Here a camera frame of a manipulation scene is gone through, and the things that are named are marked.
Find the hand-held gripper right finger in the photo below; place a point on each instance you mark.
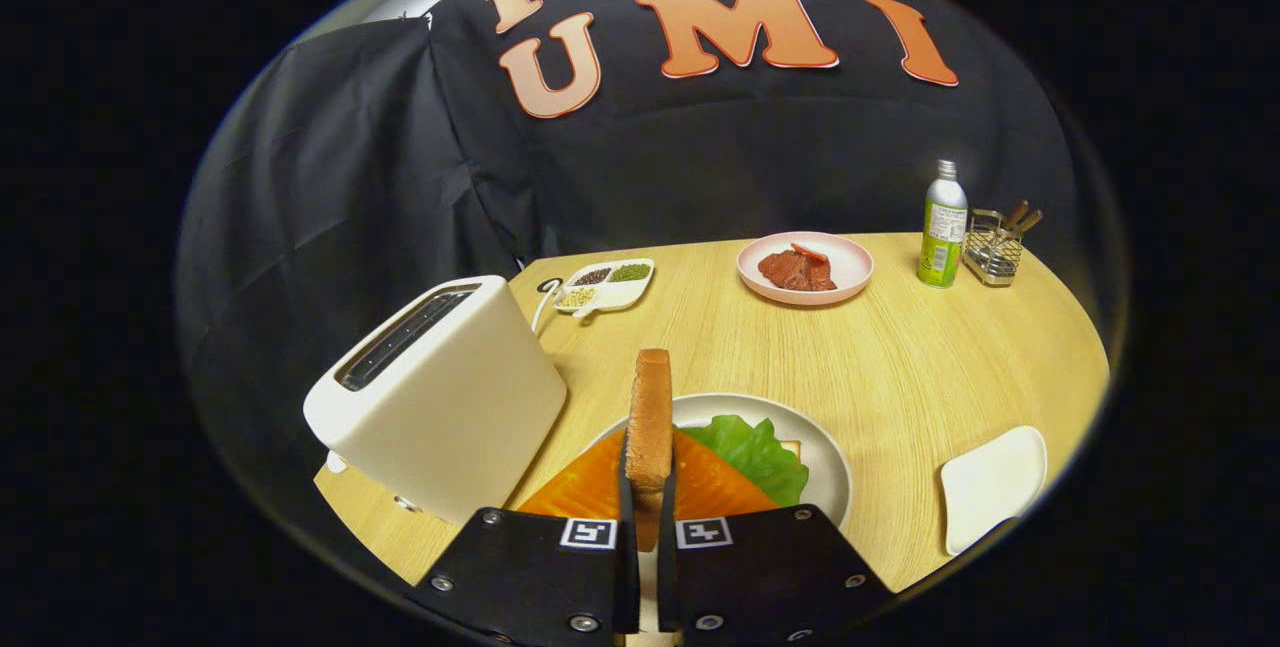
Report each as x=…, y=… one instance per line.
x=770, y=577

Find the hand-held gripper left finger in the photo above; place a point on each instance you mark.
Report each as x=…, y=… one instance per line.
x=540, y=577

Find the green lettuce leaf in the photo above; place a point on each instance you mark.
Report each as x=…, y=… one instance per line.
x=760, y=452

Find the toasted bread slice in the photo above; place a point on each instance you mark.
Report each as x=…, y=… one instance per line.
x=650, y=417

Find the round white plate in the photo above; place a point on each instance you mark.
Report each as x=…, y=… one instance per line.
x=825, y=467

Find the bread slice under ham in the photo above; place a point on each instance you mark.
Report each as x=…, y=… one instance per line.
x=791, y=448

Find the white toaster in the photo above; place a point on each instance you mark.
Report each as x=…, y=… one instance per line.
x=450, y=407

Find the white square plate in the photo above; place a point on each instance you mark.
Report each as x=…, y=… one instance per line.
x=990, y=487

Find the pile of yellow beans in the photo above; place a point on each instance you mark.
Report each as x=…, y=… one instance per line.
x=577, y=298

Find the white divided dish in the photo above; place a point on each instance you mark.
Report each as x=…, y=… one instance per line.
x=620, y=299

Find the pile of dark beans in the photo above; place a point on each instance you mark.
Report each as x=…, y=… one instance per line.
x=592, y=276

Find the red meat pieces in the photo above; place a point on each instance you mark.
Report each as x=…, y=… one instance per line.
x=795, y=270

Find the pile of green beans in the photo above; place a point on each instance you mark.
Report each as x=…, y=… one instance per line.
x=630, y=273

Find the pink plate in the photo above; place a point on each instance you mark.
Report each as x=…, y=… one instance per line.
x=850, y=262

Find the green and silver bottle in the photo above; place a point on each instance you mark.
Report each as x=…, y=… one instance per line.
x=942, y=227

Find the black backdrop cloth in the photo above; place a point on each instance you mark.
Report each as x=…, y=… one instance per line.
x=700, y=157

